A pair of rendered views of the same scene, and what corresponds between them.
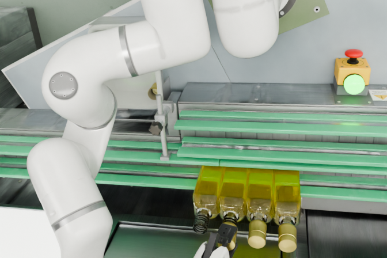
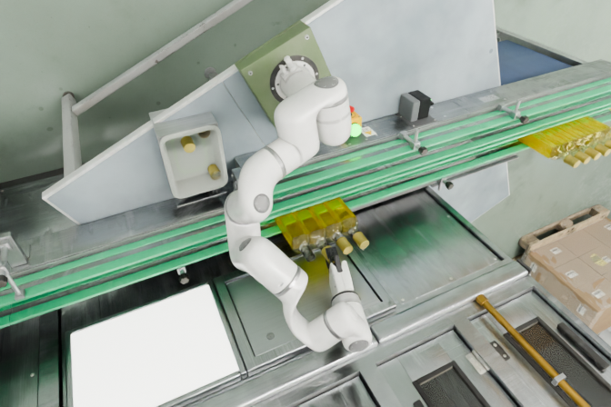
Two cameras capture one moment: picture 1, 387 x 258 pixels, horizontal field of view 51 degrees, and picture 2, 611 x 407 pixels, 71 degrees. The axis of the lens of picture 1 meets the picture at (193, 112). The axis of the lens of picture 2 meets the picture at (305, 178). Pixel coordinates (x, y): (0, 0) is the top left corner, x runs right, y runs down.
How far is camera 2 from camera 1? 65 cm
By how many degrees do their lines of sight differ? 33
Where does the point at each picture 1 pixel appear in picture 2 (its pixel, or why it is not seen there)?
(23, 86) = (71, 205)
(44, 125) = (119, 233)
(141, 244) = (255, 289)
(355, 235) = (370, 222)
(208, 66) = (249, 140)
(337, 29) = not seen: hidden behind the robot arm
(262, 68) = not seen: hidden behind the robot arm
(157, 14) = (299, 137)
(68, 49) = (253, 177)
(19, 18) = not seen: outside the picture
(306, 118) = (337, 162)
